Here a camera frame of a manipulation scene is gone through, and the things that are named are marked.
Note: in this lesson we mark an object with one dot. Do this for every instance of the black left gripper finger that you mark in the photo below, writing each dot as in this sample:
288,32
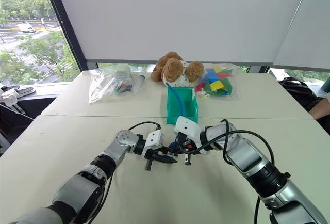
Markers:
166,159

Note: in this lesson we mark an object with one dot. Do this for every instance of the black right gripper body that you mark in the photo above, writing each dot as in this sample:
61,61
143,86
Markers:
184,142

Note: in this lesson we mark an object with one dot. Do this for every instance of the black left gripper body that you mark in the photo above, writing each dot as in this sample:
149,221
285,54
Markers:
151,154

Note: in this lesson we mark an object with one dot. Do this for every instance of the person's forearm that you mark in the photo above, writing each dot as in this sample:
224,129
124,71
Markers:
322,113

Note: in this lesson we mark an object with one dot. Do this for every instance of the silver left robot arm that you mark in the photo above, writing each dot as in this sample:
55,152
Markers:
77,193

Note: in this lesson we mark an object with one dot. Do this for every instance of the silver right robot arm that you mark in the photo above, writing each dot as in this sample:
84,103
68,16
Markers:
247,154

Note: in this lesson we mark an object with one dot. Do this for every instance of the green plastic bin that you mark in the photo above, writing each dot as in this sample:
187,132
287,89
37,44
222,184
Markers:
180,97

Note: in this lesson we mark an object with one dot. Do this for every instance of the bag of coloured blocks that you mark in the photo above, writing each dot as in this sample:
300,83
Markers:
216,82

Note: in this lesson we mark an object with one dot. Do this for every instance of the brown teddy bear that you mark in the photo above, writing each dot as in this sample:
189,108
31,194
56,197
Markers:
172,69

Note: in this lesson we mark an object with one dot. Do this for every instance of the clear bag of small parts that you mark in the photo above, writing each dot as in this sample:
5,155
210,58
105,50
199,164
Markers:
111,82

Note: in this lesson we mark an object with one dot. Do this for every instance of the black backpack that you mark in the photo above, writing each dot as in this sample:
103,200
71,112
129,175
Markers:
296,92

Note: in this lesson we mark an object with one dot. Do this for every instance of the white roller blind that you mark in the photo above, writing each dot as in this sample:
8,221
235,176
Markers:
306,33
167,17

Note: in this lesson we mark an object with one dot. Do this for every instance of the black sandal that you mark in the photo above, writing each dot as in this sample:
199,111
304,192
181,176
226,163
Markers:
18,91

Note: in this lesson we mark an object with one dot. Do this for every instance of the white crumpled cloth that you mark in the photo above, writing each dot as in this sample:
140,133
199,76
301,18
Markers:
7,97

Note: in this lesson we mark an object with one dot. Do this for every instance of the white truck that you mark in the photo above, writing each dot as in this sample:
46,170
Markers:
25,28

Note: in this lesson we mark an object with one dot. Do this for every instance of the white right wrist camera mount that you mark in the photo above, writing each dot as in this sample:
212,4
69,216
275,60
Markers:
189,128

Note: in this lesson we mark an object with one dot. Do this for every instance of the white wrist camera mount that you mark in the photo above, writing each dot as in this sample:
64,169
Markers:
153,139
189,128

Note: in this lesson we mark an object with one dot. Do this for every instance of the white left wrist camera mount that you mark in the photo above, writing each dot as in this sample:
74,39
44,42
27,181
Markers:
153,139

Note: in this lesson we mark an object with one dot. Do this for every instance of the black window frame post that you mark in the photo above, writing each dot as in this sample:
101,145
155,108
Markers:
64,22

